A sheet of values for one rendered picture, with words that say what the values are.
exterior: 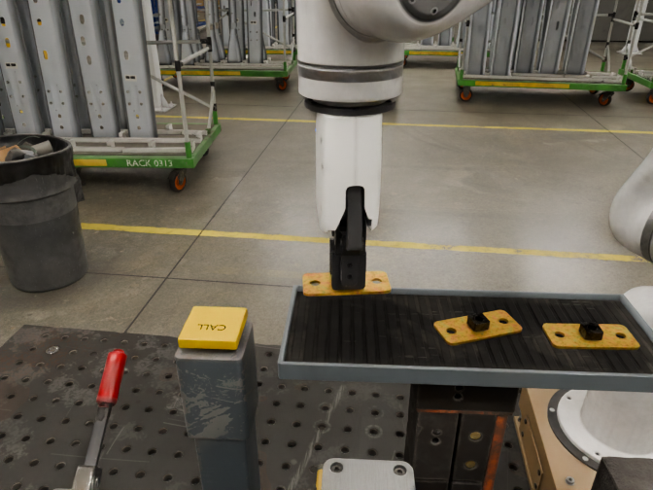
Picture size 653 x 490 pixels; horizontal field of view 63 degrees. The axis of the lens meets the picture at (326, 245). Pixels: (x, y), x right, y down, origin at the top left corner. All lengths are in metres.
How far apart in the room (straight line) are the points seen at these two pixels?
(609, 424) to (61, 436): 0.96
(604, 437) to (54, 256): 2.60
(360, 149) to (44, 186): 2.50
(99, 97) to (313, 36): 4.14
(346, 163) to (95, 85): 4.15
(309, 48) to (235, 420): 0.39
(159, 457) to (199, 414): 0.48
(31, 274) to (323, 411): 2.20
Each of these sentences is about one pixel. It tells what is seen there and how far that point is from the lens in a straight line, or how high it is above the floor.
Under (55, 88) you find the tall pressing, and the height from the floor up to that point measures 0.67.
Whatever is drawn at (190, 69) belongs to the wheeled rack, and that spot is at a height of 0.28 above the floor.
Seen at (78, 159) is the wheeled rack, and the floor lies 0.26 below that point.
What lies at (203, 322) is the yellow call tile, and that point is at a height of 1.16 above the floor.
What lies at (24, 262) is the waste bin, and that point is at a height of 0.19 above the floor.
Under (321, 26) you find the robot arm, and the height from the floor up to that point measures 1.45.
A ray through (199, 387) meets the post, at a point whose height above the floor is 1.10.
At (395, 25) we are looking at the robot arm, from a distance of 0.34.
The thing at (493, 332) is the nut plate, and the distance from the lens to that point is 0.57.
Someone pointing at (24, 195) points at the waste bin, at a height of 0.55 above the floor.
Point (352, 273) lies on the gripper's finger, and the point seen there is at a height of 1.24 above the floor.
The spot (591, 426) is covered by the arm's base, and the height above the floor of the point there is 0.84.
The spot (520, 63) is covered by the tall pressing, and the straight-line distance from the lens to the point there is 7.47.
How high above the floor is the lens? 1.49
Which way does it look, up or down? 27 degrees down
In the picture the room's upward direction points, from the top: straight up
